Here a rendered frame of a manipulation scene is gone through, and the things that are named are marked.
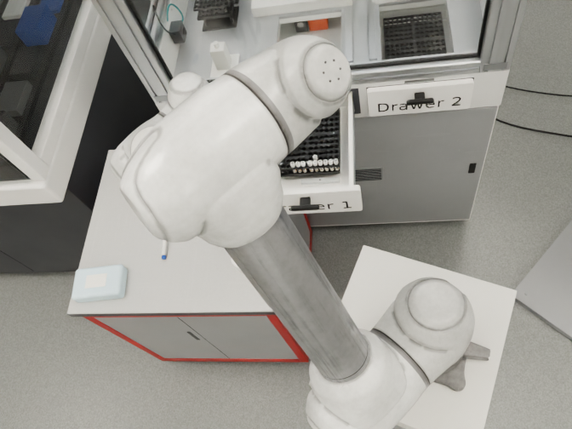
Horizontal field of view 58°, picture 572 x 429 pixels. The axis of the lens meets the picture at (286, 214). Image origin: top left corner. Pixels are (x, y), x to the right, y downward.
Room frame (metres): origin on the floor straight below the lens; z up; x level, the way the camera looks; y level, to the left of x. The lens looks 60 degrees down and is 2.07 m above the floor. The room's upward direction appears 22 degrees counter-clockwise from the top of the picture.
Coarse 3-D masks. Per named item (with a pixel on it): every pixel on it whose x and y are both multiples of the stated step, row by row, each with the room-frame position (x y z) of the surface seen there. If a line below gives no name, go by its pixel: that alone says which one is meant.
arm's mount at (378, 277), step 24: (360, 264) 0.50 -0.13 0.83; (384, 264) 0.48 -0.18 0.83; (408, 264) 0.45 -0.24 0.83; (360, 288) 0.44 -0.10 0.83; (384, 288) 0.42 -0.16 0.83; (480, 288) 0.33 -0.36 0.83; (504, 288) 0.31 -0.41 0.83; (360, 312) 0.38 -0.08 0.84; (384, 312) 0.36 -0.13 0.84; (480, 312) 0.28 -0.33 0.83; (504, 312) 0.26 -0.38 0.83; (480, 336) 0.23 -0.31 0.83; (504, 336) 0.21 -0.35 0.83; (480, 360) 0.18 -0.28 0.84; (432, 384) 0.17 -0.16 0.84; (480, 384) 0.13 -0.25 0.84; (432, 408) 0.12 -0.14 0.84; (456, 408) 0.11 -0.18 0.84; (480, 408) 0.09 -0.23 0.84
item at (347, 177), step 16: (352, 96) 0.99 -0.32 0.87; (352, 112) 0.93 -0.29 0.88; (352, 128) 0.87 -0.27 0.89; (352, 144) 0.81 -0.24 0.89; (352, 160) 0.76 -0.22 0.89; (288, 176) 0.83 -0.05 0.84; (304, 176) 0.81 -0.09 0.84; (320, 176) 0.79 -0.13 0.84; (336, 176) 0.77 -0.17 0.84; (352, 176) 0.72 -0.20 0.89
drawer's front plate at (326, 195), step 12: (288, 192) 0.72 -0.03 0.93; (300, 192) 0.71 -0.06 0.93; (312, 192) 0.70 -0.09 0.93; (324, 192) 0.68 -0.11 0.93; (336, 192) 0.67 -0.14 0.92; (348, 192) 0.66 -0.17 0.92; (360, 192) 0.65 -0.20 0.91; (288, 204) 0.72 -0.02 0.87; (324, 204) 0.69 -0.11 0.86; (336, 204) 0.67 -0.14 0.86; (348, 204) 0.66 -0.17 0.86; (360, 204) 0.65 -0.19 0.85
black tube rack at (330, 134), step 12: (324, 120) 0.93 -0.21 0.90; (336, 120) 0.93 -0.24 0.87; (312, 132) 0.93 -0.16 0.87; (324, 132) 0.88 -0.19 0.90; (336, 132) 0.87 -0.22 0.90; (300, 144) 0.90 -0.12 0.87; (312, 144) 0.86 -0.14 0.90; (324, 144) 0.85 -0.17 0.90; (336, 144) 0.83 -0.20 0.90; (288, 156) 0.88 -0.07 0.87; (300, 156) 0.84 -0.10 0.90; (312, 156) 0.82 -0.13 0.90; (324, 156) 0.81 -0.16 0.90; (336, 156) 0.79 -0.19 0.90
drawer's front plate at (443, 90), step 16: (464, 80) 0.85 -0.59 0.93; (368, 96) 0.93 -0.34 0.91; (384, 96) 0.92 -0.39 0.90; (400, 96) 0.90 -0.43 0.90; (432, 96) 0.87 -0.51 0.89; (448, 96) 0.85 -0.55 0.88; (464, 96) 0.83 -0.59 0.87; (384, 112) 0.92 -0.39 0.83; (400, 112) 0.90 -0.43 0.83; (416, 112) 0.88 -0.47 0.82
